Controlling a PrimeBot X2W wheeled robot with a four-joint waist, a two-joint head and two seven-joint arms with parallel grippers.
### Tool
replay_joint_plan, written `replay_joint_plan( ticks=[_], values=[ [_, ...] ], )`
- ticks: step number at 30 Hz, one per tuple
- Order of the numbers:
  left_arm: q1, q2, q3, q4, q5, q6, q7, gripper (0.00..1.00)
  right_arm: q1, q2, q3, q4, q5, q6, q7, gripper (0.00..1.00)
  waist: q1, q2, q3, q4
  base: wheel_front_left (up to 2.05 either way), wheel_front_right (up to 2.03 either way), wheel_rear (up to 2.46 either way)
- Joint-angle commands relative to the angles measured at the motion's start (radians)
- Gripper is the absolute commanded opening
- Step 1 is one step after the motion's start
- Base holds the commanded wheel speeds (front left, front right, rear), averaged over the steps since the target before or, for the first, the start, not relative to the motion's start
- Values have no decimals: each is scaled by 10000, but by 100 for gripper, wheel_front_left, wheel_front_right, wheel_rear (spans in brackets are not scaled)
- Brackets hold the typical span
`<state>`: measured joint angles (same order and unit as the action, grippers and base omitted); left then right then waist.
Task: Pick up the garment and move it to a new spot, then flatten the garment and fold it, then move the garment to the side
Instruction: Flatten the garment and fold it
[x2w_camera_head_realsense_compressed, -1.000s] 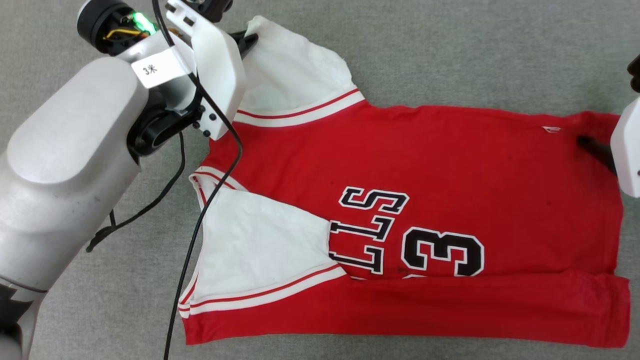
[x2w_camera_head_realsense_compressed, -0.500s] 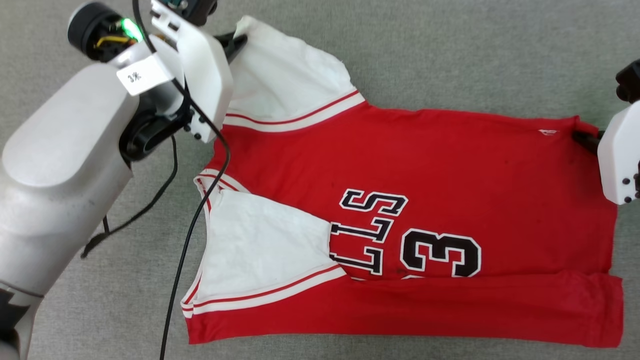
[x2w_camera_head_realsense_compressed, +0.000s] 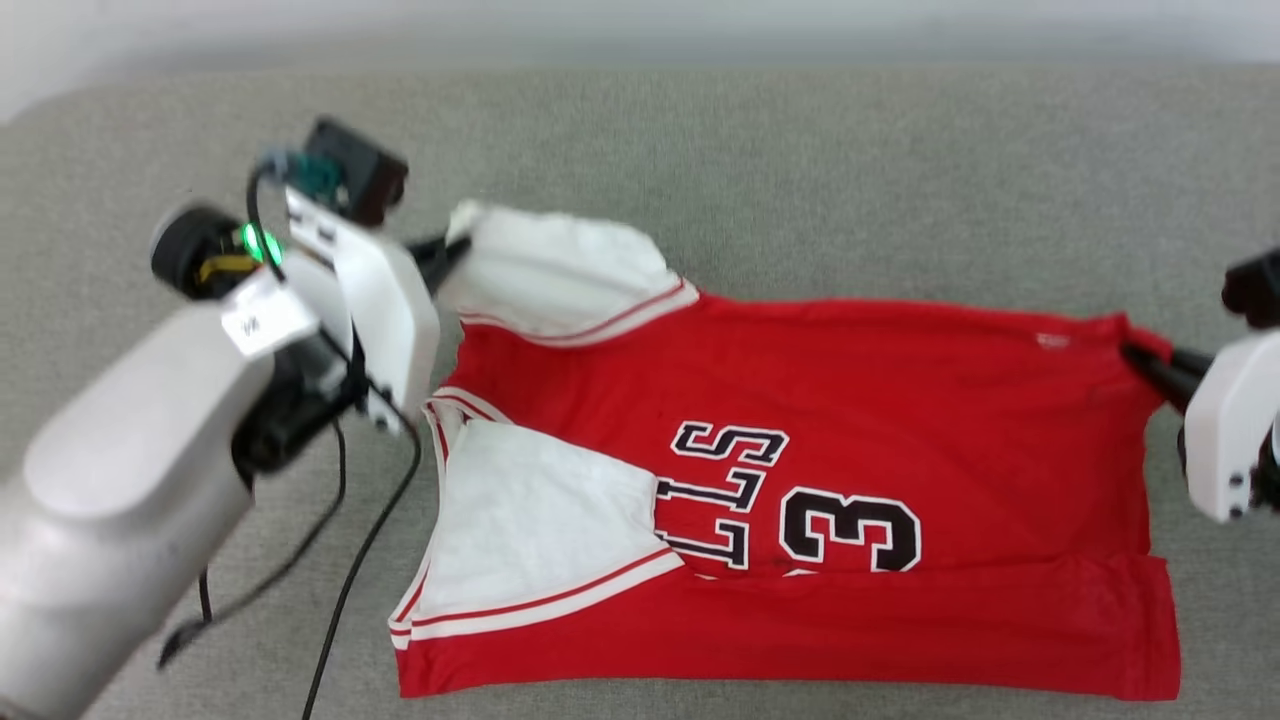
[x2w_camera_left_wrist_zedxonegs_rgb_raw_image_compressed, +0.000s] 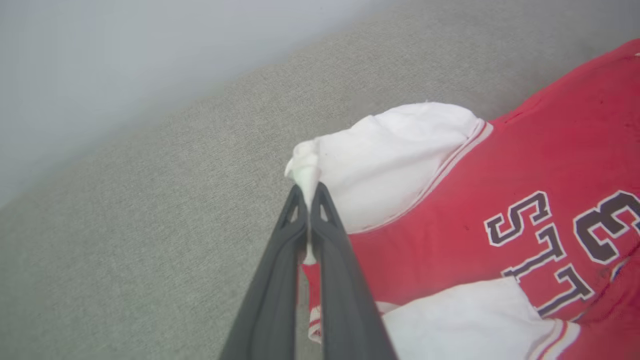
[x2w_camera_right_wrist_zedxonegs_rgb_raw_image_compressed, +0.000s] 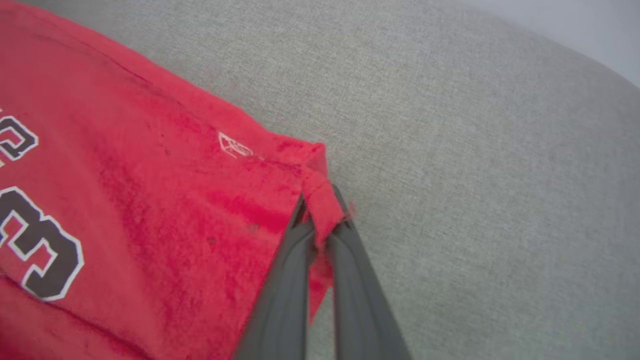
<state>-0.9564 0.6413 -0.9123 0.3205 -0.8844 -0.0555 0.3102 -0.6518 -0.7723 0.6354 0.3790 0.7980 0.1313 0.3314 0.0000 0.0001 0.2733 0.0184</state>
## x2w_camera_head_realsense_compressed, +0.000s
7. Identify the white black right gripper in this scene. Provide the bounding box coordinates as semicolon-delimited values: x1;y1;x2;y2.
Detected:
1120;330;1280;525

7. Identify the white paper label tag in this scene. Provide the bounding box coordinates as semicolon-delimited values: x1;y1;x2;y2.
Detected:
220;272;322;358

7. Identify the thin black cable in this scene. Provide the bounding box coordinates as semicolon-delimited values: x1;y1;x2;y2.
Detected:
157;420;349;669

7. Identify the teal cable connector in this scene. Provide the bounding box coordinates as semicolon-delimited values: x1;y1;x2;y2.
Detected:
262;150;347;213

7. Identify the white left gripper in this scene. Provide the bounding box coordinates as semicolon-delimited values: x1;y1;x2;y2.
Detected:
285;188;472;434

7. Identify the red white basketball jersey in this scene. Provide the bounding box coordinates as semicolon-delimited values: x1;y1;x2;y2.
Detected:
388;200;1183;703

